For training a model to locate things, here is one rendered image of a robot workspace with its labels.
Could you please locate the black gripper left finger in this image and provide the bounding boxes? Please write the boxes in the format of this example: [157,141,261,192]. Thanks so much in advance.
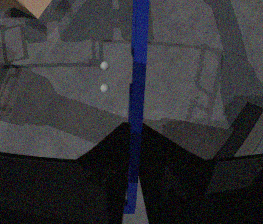
[0,123,131,224]

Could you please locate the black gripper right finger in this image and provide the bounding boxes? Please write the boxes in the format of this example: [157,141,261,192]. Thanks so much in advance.
[139,123,263,224]

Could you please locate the navy glasses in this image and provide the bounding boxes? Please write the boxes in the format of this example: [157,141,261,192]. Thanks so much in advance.
[123,0,150,213]

